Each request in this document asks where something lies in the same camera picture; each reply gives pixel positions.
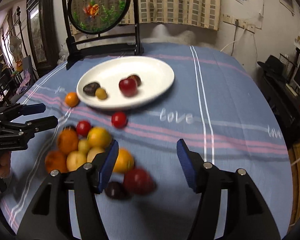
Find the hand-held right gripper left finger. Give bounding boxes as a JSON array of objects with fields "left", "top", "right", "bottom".
[{"left": 15, "top": 139, "right": 119, "bottom": 240}]

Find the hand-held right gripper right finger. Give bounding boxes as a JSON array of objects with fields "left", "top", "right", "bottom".
[{"left": 176, "top": 138, "right": 282, "bottom": 240}]

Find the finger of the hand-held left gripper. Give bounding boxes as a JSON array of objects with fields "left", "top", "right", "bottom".
[
  {"left": 0, "top": 116, "right": 59, "bottom": 141},
  {"left": 0, "top": 103, "right": 46, "bottom": 121}
]

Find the pale yellow round fruit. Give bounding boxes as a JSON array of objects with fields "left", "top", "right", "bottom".
[
  {"left": 77, "top": 139, "right": 92, "bottom": 155},
  {"left": 66, "top": 150, "right": 87, "bottom": 172},
  {"left": 87, "top": 147, "right": 107, "bottom": 163}
]

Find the small smooth orange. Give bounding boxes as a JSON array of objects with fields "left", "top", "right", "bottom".
[{"left": 112, "top": 148, "right": 135, "bottom": 173}]

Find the dark purple plum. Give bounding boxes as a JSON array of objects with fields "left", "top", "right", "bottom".
[{"left": 104, "top": 181, "right": 130, "bottom": 200}]

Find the yellow-green orange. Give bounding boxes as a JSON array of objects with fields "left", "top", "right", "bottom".
[{"left": 87, "top": 127, "right": 112, "bottom": 148}]

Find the red plum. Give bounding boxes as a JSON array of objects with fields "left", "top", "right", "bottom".
[
  {"left": 119, "top": 78, "right": 138, "bottom": 97},
  {"left": 122, "top": 168, "right": 157, "bottom": 195}
]

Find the small mandarin orange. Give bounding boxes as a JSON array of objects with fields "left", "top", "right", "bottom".
[{"left": 64, "top": 92, "right": 80, "bottom": 107}]

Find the red cherry tomato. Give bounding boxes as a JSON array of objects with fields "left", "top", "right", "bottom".
[
  {"left": 111, "top": 112, "right": 128, "bottom": 128},
  {"left": 76, "top": 120, "right": 92, "bottom": 137}
]

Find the white oval plate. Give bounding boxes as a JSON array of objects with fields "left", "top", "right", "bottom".
[{"left": 76, "top": 56, "right": 175, "bottom": 110}]

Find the person's left hand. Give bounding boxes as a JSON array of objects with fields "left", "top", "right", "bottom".
[{"left": 0, "top": 152, "right": 12, "bottom": 178}]

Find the blue striped tablecloth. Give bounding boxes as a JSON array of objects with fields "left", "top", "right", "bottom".
[{"left": 0, "top": 42, "right": 290, "bottom": 240}]

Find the dark brown plum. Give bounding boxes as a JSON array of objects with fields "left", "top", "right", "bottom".
[{"left": 83, "top": 81, "right": 100, "bottom": 96}]

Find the clear plastic bag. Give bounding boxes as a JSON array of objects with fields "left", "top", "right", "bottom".
[{"left": 56, "top": 46, "right": 70, "bottom": 65}]

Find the small tan longan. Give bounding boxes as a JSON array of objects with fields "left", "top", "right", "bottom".
[{"left": 95, "top": 87, "right": 108, "bottom": 100}]

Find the round goldfish screen black stand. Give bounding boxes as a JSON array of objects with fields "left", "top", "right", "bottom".
[{"left": 61, "top": 0, "right": 144, "bottom": 70}]

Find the dark wooden cabinet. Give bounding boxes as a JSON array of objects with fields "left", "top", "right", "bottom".
[{"left": 26, "top": 0, "right": 59, "bottom": 78}]

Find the dark reddish plum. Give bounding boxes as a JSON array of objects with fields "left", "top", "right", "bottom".
[{"left": 127, "top": 74, "right": 142, "bottom": 87}]

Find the black computer desk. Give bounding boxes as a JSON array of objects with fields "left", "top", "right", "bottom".
[{"left": 259, "top": 67, "right": 300, "bottom": 145}]

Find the black hat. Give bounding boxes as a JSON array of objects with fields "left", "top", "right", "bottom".
[{"left": 257, "top": 55, "right": 287, "bottom": 77}]

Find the beige checkered curtain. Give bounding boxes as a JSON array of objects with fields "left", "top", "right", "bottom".
[{"left": 65, "top": 0, "right": 222, "bottom": 32}]

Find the white power cable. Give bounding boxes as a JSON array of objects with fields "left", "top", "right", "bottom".
[{"left": 220, "top": 22, "right": 258, "bottom": 55}]

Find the white wall socket strip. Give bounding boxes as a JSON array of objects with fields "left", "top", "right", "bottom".
[{"left": 236, "top": 20, "right": 255, "bottom": 33}]

